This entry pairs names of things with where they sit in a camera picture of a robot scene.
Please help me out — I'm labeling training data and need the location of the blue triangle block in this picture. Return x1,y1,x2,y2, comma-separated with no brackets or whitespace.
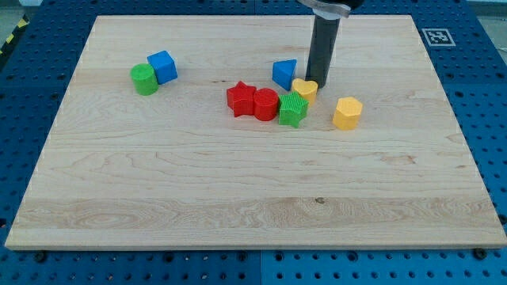
272,59,297,90

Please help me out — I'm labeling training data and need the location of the grey robot arm flange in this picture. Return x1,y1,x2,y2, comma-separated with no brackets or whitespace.
297,0,364,20

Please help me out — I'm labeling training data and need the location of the red cylinder block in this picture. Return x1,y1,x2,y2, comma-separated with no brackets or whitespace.
253,88,279,121

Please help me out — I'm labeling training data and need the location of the red star block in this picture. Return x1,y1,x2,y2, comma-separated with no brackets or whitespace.
227,81,257,117

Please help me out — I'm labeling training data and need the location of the green star block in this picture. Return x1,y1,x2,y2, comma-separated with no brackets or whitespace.
278,91,309,128

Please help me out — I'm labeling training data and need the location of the yellow heart block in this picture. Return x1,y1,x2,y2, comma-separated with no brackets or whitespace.
292,78,318,106

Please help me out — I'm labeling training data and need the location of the light wooden board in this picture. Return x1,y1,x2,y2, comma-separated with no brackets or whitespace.
6,15,506,251

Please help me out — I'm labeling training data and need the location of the yellow hexagon block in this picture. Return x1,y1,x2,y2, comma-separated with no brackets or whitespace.
332,97,363,131

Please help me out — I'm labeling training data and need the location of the blue cube block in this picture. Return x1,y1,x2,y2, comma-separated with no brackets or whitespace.
147,51,178,85

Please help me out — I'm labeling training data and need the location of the green cylinder block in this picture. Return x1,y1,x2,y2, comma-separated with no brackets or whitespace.
130,63,158,96

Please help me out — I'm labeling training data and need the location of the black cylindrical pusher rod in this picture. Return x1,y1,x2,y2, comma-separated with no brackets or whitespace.
305,15,340,89

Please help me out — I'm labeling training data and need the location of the white fiducial marker tag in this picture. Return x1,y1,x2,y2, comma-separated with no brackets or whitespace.
422,28,456,47

